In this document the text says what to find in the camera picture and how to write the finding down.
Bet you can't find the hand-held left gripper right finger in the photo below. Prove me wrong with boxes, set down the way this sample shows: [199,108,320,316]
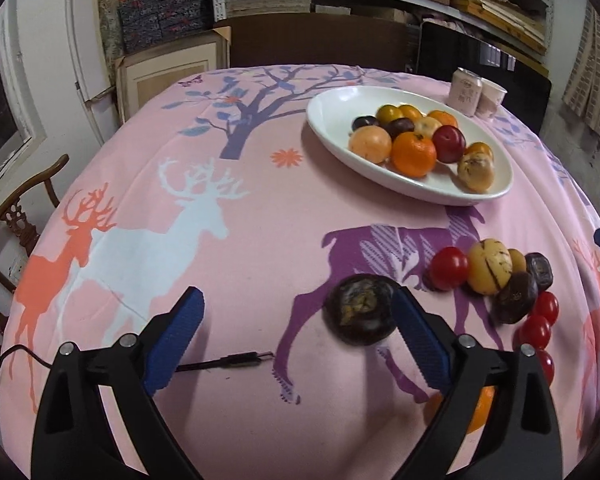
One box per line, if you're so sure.
[391,287,566,480]

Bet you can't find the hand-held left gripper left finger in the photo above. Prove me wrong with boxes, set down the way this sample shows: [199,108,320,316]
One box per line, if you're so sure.
[30,286,206,480]

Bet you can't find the large dark purple fruit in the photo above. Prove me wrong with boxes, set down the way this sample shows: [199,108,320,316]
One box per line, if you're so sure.
[322,273,405,346]

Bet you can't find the dark purple round fruit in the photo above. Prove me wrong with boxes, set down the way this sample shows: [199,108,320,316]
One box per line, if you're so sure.
[384,117,416,141]
[524,252,555,292]

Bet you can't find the red cherry tomato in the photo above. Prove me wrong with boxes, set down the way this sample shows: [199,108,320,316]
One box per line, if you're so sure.
[430,246,470,292]
[535,349,556,386]
[532,291,560,326]
[518,314,552,351]

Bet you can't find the smooth orange fruit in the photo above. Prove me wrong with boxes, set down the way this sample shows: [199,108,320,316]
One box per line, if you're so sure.
[425,385,496,435]

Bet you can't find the striped yellow pepino melon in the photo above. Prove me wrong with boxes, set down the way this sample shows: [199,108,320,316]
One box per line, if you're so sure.
[467,239,513,296]

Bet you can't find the dark brown round fruit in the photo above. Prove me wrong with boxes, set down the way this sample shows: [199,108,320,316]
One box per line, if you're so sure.
[491,271,539,326]

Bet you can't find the plain yellow pepino melon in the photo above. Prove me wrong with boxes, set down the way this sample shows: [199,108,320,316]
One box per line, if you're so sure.
[456,152,496,193]

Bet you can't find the dark red plum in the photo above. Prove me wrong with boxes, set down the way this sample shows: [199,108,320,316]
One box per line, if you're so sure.
[432,125,467,164]

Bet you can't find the pale yellow round fruit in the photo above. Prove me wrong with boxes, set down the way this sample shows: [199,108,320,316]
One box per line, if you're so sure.
[413,116,443,139]

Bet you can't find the white oval plate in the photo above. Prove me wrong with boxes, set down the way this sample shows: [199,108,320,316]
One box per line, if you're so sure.
[306,85,514,206]

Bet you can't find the pink printed tablecloth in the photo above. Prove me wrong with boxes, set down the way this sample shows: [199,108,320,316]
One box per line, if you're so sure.
[0,62,600,480]

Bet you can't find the hanging bamboo mats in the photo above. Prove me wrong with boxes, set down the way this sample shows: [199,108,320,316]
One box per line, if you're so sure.
[562,0,600,138]

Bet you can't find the white paper cup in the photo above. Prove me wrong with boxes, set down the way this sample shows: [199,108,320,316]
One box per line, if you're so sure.
[477,79,508,120]

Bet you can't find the pink beverage can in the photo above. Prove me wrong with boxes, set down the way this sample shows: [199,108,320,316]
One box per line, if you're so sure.
[450,67,483,117]

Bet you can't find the large orange mandarin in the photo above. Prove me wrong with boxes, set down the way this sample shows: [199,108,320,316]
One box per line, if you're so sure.
[391,131,438,178]

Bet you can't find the carved wooden chair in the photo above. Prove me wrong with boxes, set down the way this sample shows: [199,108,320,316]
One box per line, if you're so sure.
[0,154,70,391]

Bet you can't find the pale peach round fruit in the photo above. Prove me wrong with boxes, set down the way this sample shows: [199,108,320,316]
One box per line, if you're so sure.
[348,125,393,164]

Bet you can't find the stack of yellow wooden boxes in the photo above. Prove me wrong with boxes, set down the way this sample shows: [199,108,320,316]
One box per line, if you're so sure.
[452,0,548,56]

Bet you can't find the black flat panel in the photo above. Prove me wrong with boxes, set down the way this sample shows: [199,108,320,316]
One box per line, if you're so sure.
[416,21,552,133]

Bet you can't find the framed wooden cabinet panel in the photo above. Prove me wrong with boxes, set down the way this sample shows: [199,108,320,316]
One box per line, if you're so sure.
[114,25,231,123]

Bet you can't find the white framed glass door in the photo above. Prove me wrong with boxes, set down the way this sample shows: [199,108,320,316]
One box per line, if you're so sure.
[0,5,48,196]

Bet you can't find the brown wooden board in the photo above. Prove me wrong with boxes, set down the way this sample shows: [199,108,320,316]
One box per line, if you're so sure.
[215,12,418,68]

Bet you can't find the stack of blue floral boxes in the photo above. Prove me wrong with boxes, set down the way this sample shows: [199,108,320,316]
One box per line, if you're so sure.
[117,0,213,53]

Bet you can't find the black cable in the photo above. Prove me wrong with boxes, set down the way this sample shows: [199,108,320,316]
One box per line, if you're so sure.
[0,344,276,373]

